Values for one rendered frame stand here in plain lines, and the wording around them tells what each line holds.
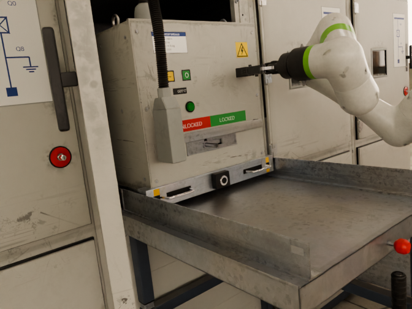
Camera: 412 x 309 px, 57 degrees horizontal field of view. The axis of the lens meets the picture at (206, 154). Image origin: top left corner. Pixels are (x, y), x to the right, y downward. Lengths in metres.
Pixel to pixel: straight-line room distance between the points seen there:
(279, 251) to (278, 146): 0.94
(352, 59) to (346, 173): 0.39
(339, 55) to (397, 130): 0.58
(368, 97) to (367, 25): 1.19
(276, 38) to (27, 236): 1.16
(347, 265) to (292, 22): 1.17
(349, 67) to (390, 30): 1.47
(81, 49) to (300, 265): 0.49
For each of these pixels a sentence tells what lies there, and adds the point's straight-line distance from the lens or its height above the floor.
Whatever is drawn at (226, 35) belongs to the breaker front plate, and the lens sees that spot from 1.29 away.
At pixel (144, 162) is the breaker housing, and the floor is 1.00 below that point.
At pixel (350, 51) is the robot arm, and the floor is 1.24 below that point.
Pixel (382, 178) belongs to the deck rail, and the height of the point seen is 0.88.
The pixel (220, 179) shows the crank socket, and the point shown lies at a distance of 1.20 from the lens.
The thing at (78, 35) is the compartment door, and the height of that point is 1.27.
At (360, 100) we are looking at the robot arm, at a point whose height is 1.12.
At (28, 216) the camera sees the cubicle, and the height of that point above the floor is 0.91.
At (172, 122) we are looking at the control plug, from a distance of 0.99.
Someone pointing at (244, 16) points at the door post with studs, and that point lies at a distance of 1.54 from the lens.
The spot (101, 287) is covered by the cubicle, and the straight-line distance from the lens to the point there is 1.22.
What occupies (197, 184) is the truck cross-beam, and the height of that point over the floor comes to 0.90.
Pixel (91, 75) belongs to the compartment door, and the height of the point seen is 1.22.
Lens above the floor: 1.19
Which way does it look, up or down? 10 degrees down
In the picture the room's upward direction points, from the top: 6 degrees counter-clockwise
